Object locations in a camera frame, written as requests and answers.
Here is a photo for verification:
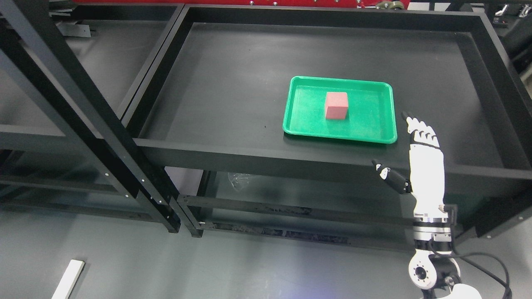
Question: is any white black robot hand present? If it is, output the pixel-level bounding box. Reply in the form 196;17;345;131
371;112;448;223

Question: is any pink foam block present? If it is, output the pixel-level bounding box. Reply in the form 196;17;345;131
325;92;348;120

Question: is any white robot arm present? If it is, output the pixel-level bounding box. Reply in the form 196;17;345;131
408;205;481;299

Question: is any green plastic tray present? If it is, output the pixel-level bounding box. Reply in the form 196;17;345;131
283;76;397;144

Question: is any black right shelf rack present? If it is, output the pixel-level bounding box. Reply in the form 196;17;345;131
122;5;531;252

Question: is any black shelf rack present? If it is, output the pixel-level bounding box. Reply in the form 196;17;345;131
0;0;185;234
122;5;531;252

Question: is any black left shelf rack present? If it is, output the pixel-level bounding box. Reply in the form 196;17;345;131
0;0;185;234

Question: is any clear plastic bag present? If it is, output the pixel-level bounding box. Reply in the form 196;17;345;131
227;172;254;192

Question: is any white table with legs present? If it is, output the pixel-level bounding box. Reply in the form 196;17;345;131
51;259;85;299

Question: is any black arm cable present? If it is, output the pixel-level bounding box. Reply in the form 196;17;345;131
441;206;512;299

